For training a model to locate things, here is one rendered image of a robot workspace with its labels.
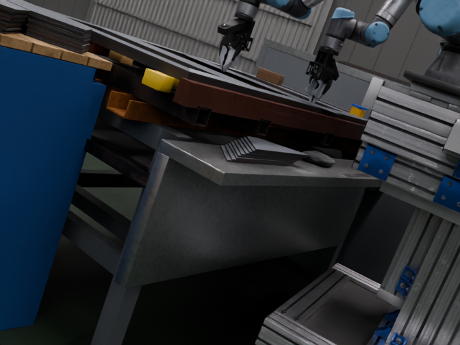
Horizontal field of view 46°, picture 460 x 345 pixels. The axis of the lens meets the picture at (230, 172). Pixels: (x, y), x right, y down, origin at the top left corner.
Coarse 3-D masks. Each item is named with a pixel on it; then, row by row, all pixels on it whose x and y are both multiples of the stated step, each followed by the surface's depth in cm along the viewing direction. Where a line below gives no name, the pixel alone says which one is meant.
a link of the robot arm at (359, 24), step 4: (356, 20) 201; (356, 24) 200; (360, 24) 200; (364, 24) 198; (356, 28) 199; (360, 28) 198; (356, 32) 200; (352, 36) 201; (356, 36) 201; (356, 40) 203; (360, 40) 199; (364, 44) 204; (368, 44) 203
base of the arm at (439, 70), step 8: (448, 48) 149; (456, 48) 147; (440, 56) 151; (448, 56) 148; (456, 56) 147; (432, 64) 152; (440, 64) 150; (448, 64) 147; (456, 64) 146; (432, 72) 150; (440, 72) 148; (448, 72) 147; (456, 72) 146; (440, 80) 147; (448, 80) 146; (456, 80) 146
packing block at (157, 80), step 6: (144, 72) 135; (150, 72) 134; (156, 72) 133; (144, 78) 135; (150, 78) 134; (156, 78) 132; (162, 78) 132; (168, 78) 133; (174, 78) 135; (144, 84) 135; (150, 84) 133; (156, 84) 132; (162, 84) 133; (168, 84) 134; (162, 90) 134; (168, 90) 135
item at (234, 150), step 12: (228, 144) 146; (240, 144) 143; (252, 144) 142; (264, 144) 148; (276, 144) 156; (228, 156) 134; (240, 156) 133; (252, 156) 137; (264, 156) 142; (276, 156) 146; (288, 156) 152; (300, 156) 157
